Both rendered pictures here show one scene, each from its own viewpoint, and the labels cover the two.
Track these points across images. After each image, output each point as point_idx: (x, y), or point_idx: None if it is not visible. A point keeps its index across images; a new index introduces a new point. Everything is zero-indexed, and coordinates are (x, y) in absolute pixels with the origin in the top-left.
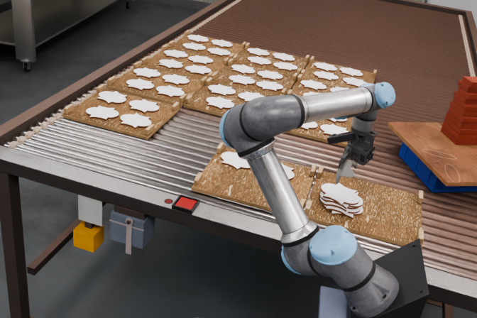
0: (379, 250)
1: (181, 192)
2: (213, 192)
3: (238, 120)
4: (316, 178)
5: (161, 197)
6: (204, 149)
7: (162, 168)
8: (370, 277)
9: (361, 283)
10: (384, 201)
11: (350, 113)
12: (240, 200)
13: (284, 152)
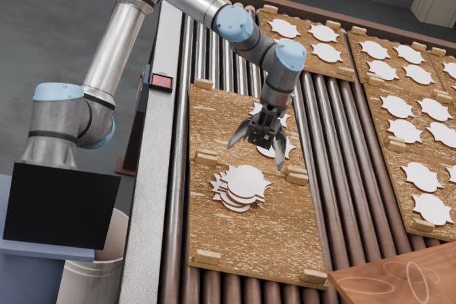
0: (169, 226)
1: (182, 81)
2: (191, 96)
3: None
4: (284, 179)
5: (165, 70)
6: None
7: (216, 70)
8: (36, 134)
9: (30, 133)
10: (276, 239)
11: (188, 13)
12: (190, 115)
13: (334, 163)
